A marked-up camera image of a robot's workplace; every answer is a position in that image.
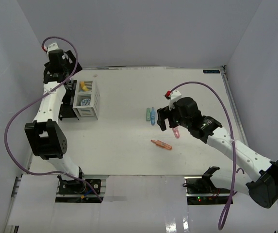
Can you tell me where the blue highlighter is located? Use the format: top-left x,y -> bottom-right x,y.
150,107 -> 156,125

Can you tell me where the green capped highlighter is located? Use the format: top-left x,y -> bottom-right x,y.
146,108 -> 151,121

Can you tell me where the yellow highlighter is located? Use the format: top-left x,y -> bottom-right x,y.
80,81 -> 87,91

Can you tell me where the blue white tape roll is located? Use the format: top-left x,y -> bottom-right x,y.
80,98 -> 91,106

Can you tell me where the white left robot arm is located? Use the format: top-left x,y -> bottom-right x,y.
24,48 -> 86,194

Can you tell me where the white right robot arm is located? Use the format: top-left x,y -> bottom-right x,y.
157,97 -> 278,209

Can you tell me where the pink highlighter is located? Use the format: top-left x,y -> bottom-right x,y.
172,127 -> 180,139

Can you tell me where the white slotted organizer box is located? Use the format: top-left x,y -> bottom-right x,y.
73,80 -> 100,119

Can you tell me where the black slotted organizer box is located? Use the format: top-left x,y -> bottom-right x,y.
58,81 -> 77,120

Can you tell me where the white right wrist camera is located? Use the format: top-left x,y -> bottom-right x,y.
164,90 -> 182,110

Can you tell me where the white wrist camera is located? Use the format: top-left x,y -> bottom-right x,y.
164,90 -> 182,110
41,42 -> 60,53

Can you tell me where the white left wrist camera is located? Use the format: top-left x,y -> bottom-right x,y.
41,42 -> 60,53

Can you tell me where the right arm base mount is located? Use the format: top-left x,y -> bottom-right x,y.
182,166 -> 229,206

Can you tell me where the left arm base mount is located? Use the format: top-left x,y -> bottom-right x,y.
55,179 -> 105,203

